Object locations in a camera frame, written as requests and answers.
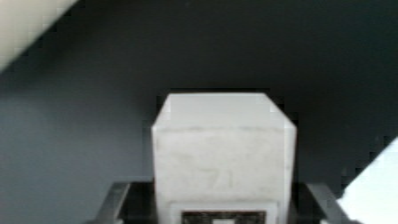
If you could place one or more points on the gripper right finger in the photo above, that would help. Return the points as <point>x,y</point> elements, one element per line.
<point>313,207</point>

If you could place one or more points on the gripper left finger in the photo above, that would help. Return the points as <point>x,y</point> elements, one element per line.
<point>128,204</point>

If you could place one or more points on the white table leg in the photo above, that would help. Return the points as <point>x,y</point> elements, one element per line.
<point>224,152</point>

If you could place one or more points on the white square table top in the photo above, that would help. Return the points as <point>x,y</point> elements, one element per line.
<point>370,197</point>

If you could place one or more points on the white marker base plate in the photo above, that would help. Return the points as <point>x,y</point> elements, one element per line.
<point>27,17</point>

